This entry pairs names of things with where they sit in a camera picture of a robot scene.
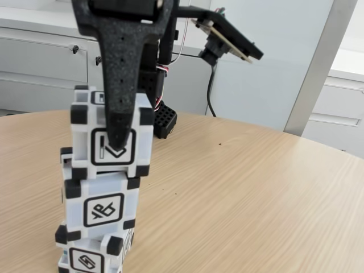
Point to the white cube with stacked-diamonds symbol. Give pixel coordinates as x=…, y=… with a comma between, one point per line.
x=82, y=148

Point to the white cube with crossed-lines symbol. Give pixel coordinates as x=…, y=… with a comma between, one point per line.
x=74, y=210

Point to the black cabinet lock key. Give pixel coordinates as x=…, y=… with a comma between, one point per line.
x=75, y=49
x=97, y=60

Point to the white low cabinet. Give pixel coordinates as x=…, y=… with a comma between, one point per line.
x=42, y=74

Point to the frosted glass partition panel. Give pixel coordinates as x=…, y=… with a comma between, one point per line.
x=270, y=85

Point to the white cube with lightning symbol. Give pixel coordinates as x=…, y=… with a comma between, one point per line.
x=85, y=260

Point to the white drawer cabinet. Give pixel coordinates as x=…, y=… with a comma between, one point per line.
x=335, y=113

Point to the gripper camera on black mount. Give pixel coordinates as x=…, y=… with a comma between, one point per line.
x=236, y=39

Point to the grey metal partition post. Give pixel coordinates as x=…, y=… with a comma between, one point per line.
x=321, y=62

